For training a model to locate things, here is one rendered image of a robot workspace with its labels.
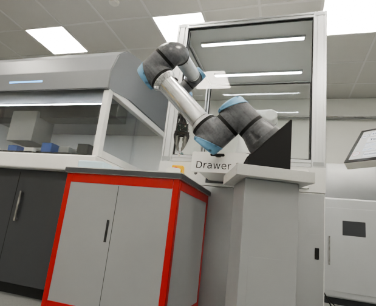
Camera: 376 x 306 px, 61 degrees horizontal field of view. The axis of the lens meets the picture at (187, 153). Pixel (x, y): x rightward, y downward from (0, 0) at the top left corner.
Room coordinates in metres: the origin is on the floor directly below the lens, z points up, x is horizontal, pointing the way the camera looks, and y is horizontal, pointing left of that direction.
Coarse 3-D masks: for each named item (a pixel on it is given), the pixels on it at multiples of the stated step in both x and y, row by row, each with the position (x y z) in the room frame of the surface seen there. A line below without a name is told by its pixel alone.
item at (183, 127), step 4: (180, 116) 1.75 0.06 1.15; (180, 120) 1.77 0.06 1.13; (184, 120) 1.77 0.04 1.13; (176, 124) 1.75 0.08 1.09; (180, 124) 1.75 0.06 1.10; (184, 124) 1.75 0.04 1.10; (176, 128) 1.76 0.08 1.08; (180, 128) 1.75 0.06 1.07; (184, 128) 1.75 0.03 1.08; (176, 132) 1.80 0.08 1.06; (180, 132) 1.76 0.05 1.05; (184, 132) 1.75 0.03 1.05; (184, 136) 1.81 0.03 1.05
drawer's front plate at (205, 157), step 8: (200, 152) 1.66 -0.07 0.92; (208, 152) 1.64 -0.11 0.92; (224, 152) 1.62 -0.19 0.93; (232, 152) 1.60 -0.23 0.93; (192, 160) 1.67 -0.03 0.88; (200, 160) 1.65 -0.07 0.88; (208, 160) 1.64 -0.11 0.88; (216, 160) 1.63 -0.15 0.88; (224, 160) 1.61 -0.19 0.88; (232, 160) 1.60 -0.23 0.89; (240, 160) 1.59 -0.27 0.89; (192, 168) 1.67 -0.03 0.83; (200, 168) 1.65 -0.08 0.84; (216, 168) 1.63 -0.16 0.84; (224, 168) 1.61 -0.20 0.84
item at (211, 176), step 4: (200, 172) 1.76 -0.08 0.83; (204, 172) 1.74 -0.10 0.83; (204, 176) 1.86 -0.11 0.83; (208, 176) 1.84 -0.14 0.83; (212, 176) 1.83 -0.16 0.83; (216, 176) 1.82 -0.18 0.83; (220, 176) 1.80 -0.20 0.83; (212, 180) 1.98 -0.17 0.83; (216, 180) 1.96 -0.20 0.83; (220, 180) 1.95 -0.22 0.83
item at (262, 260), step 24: (240, 168) 1.09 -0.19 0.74; (264, 168) 1.10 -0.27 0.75; (240, 192) 1.20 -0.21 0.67; (264, 192) 1.14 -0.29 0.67; (288, 192) 1.14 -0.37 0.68; (240, 216) 1.17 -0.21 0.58; (264, 216) 1.14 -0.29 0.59; (288, 216) 1.14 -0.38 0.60; (240, 240) 1.14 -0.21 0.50; (264, 240) 1.14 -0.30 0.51; (288, 240) 1.14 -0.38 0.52; (240, 264) 1.13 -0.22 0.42; (264, 264) 1.14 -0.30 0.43; (288, 264) 1.14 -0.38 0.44; (240, 288) 1.13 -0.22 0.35; (264, 288) 1.14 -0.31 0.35; (288, 288) 1.14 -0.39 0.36
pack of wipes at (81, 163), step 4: (80, 160) 1.62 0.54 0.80; (84, 160) 1.62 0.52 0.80; (88, 160) 1.62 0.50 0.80; (80, 164) 1.62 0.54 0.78; (84, 164) 1.61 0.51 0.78; (88, 164) 1.61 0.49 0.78; (92, 164) 1.60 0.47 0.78; (96, 164) 1.59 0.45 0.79; (100, 164) 1.59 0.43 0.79; (104, 164) 1.60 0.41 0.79; (108, 164) 1.63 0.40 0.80; (108, 168) 1.64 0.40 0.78
